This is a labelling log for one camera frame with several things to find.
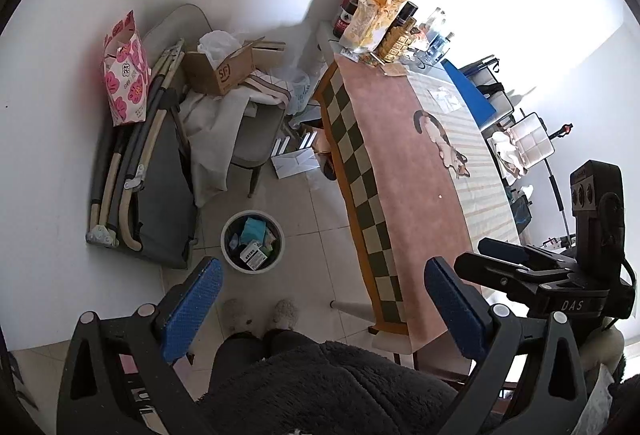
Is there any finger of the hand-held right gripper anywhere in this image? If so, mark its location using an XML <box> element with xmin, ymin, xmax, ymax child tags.
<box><xmin>477</xmin><ymin>238</ymin><xmax>576</xmax><ymax>269</ymax></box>
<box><xmin>454</xmin><ymin>252</ymin><xmax>571</xmax><ymax>302</ymax></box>

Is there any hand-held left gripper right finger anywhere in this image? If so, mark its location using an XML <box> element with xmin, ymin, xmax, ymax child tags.
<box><xmin>424</xmin><ymin>256</ymin><xmax>588</xmax><ymax>435</ymax></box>

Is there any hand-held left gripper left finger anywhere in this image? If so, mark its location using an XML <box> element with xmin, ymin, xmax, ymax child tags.
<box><xmin>57</xmin><ymin>256</ymin><xmax>224</xmax><ymax>435</ymax></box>

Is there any white round bin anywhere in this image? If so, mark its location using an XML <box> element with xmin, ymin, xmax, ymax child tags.
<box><xmin>221</xmin><ymin>211</ymin><xmax>286</xmax><ymax>275</ymax></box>

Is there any cream printed box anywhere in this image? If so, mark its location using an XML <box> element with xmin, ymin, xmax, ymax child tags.
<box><xmin>239</xmin><ymin>240</ymin><xmax>269</xmax><ymax>272</ymax></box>

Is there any teal green packet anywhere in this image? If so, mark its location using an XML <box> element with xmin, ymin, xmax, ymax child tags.
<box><xmin>241</xmin><ymin>217</ymin><xmax>268</xmax><ymax>246</ymax></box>

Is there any person's right forearm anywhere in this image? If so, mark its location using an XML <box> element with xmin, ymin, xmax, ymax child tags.
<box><xmin>582</xmin><ymin>327</ymin><xmax>626</xmax><ymax>435</ymax></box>

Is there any fuzzy beige slipper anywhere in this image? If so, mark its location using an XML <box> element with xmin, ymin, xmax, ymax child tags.
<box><xmin>222</xmin><ymin>299</ymin><xmax>256</xmax><ymax>333</ymax></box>
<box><xmin>270</xmin><ymin>299</ymin><xmax>299</xmax><ymax>331</ymax></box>

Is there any metal pole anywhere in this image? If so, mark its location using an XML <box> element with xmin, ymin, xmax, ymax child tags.
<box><xmin>547</xmin><ymin>160</ymin><xmax>573</xmax><ymax>241</ymax></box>

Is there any striped table cloth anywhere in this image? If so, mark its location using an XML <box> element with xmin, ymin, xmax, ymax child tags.
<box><xmin>407</xmin><ymin>65</ymin><xmax>521</xmax><ymax>248</ymax></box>

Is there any reddish wooden chair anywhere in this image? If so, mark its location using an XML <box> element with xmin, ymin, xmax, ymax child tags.
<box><xmin>395</xmin><ymin>340</ymin><xmax>506</xmax><ymax>416</ymax></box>

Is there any person's left leg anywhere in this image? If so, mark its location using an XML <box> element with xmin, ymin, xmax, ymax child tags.
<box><xmin>209</xmin><ymin>332</ymin><xmax>264</xmax><ymax>398</ymax></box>

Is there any person's leg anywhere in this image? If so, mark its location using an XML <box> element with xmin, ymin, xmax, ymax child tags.
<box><xmin>262</xmin><ymin>330</ymin><xmax>321</xmax><ymax>358</ymax></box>
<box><xmin>209</xmin><ymin>332</ymin><xmax>264</xmax><ymax>398</ymax></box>

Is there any person's right leg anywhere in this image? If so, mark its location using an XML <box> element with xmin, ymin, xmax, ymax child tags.
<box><xmin>262</xmin><ymin>330</ymin><xmax>321</xmax><ymax>358</ymax></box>

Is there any white table leg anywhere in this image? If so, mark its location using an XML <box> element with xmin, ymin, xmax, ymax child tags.
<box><xmin>329</xmin><ymin>300</ymin><xmax>373</xmax><ymax>317</ymax></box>

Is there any table with pink cloth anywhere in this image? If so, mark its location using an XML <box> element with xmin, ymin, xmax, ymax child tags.
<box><xmin>312</xmin><ymin>54</ymin><xmax>483</xmax><ymax>356</ymax></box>

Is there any white compartment box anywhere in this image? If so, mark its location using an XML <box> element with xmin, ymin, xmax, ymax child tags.
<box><xmin>510</xmin><ymin>112</ymin><xmax>551</xmax><ymax>168</ymax></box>

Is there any grey folded cot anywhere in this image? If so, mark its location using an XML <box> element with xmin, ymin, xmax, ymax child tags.
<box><xmin>87</xmin><ymin>42</ymin><xmax>198</xmax><ymax>270</ymax></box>

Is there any person's dark fuzzy robe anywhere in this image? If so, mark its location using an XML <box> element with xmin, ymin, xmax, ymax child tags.
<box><xmin>197</xmin><ymin>337</ymin><xmax>501</xmax><ymax>435</ymax></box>

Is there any clear plastic sheet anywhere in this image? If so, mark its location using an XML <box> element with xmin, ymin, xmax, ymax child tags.
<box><xmin>425</xmin><ymin>85</ymin><xmax>463</xmax><ymax>113</ymax></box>

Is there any beige draped cloth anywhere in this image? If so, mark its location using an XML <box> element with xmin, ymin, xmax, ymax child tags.
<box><xmin>179</xmin><ymin>92</ymin><xmax>251</xmax><ymax>208</ymax></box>

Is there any white flat box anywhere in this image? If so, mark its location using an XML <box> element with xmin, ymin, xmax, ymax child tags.
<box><xmin>271</xmin><ymin>150</ymin><xmax>321</xmax><ymax>179</ymax></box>

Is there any grey chair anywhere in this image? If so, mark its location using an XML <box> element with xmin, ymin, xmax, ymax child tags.
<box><xmin>142</xmin><ymin>5</ymin><xmax>287</xmax><ymax>198</ymax></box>

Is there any clear water bottle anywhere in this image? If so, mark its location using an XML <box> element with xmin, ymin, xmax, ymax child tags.
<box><xmin>429</xmin><ymin>31</ymin><xmax>457</xmax><ymax>62</ymax></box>

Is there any striped towel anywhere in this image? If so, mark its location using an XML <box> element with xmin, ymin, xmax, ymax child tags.
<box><xmin>245</xmin><ymin>69</ymin><xmax>291</xmax><ymax>108</ymax></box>

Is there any cardboard box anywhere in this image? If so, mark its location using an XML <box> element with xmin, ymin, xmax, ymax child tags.
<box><xmin>182</xmin><ymin>36</ymin><xmax>287</xmax><ymax>96</ymax></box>

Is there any pink flower print bag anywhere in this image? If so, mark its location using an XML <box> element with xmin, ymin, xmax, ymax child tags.
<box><xmin>103</xmin><ymin>10</ymin><xmax>152</xmax><ymax>126</ymax></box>

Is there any clear plastic bag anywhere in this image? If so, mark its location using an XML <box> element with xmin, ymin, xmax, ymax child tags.
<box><xmin>287</xmin><ymin>70</ymin><xmax>313</xmax><ymax>113</ymax></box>

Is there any yellow snack bag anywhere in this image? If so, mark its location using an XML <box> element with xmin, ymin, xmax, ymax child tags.
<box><xmin>341</xmin><ymin>0</ymin><xmax>411</xmax><ymax>53</ymax></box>

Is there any white plastic bag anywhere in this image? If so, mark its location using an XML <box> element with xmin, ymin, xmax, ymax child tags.
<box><xmin>197</xmin><ymin>30</ymin><xmax>246</xmax><ymax>66</ymax></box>

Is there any dark sauce bottle red label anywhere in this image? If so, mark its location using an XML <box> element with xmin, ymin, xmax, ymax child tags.
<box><xmin>332</xmin><ymin>0</ymin><xmax>366</xmax><ymax>38</ymax></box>

